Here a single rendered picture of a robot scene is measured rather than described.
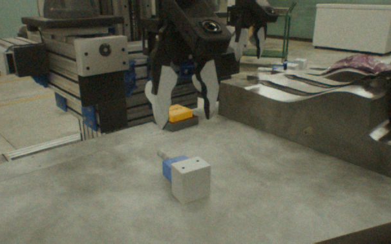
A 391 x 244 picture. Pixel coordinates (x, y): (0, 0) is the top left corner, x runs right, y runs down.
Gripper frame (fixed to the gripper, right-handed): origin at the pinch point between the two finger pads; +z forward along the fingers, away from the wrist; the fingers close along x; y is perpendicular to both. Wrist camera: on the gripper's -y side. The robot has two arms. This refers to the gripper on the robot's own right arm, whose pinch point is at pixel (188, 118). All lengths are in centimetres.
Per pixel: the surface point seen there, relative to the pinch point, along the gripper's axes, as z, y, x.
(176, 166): 7.4, 0.3, 2.1
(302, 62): 5, 40, -69
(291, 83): 4.1, 18.5, -40.6
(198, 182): 9.7, -2.1, -0.4
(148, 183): 12.7, 6.2, 4.4
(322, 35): 60, 446, -587
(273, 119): 9.1, 11.1, -28.1
